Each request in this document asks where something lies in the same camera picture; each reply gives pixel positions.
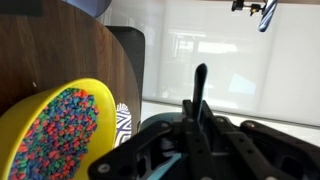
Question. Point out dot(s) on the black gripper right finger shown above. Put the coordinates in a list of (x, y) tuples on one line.
[(253, 150)]

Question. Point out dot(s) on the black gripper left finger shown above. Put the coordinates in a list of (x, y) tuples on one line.
[(156, 143)]

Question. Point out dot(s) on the white patterned plate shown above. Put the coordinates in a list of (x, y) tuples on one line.
[(122, 124)]

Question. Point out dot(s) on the yellow bowl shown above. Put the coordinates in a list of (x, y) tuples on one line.
[(104, 110)]

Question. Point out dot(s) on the black upholstered chair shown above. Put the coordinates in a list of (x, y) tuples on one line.
[(133, 56)]

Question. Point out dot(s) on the colourful beads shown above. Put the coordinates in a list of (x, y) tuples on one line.
[(56, 133)]

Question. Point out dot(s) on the blue-grey chair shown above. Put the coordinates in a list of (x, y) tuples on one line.
[(90, 6)]

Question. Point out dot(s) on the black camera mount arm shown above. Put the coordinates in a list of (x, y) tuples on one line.
[(246, 6)]

